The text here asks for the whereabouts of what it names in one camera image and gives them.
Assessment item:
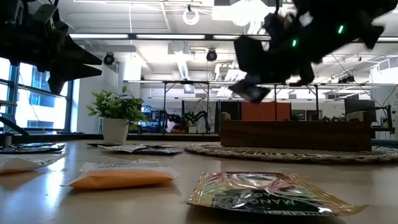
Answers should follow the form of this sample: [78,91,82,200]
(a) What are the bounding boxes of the printed foil tea packet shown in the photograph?
[0,151,68,175]
[149,143,180,149]

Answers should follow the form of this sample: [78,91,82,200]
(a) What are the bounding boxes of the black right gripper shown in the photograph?
[229,12,315,104]

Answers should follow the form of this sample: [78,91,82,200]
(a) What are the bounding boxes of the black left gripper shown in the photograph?
[18,4,103,94]

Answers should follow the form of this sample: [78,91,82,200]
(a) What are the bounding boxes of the gold foil mango tea packet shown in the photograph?
[185,170,369,217]

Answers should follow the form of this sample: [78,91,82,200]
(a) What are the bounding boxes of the dark window frame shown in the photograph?
[0,57,75,133]

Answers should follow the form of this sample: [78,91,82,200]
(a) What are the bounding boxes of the green plant in white pot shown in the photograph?
[86,86,149,144]

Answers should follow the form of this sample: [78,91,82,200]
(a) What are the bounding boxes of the black ceiling spotlight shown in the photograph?
[337,73,357,84]

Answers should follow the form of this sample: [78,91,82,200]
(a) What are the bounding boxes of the black background robot arms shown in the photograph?
[158,110,212,134]

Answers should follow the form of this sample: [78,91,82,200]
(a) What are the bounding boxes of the blue storage shelf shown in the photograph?
[140,105,163,133]

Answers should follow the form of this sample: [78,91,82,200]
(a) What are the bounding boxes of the black computer monitor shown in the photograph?
[344,94,377,123]

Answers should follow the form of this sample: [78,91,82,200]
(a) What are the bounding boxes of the long ceiling light bar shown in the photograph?
[68,32,398,44]

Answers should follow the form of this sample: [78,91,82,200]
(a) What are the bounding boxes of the orange tea packet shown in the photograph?
[60,160,182,190]

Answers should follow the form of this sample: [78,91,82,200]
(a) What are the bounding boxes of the black metal table frame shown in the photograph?
[0,112,398,147]

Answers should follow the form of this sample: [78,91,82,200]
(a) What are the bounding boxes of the black partition panel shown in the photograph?
[220,101,243,121]

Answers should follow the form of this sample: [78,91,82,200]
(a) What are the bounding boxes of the round woven straw placemat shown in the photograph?
[185,141,398,165]

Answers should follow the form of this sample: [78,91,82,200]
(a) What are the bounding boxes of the white coiled cable ring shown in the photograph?
[182,8,200,26]

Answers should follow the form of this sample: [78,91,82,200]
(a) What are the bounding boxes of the black metal frame stand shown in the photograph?
[161,80,211,135]
[273,83,320,122]

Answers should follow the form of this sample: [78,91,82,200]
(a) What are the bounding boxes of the dark wooden tea box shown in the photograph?
[220,111,373,152]

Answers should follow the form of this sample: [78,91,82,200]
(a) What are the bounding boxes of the dark foil tea packet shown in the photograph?
[0,142,66,155]
[133,146,185,156]

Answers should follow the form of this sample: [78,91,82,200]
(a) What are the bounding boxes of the white ceiling vent pipe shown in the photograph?
[167,40,191,81]

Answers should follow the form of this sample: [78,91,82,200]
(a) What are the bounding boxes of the patterned cloth panel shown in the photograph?
[183,99,217,134]

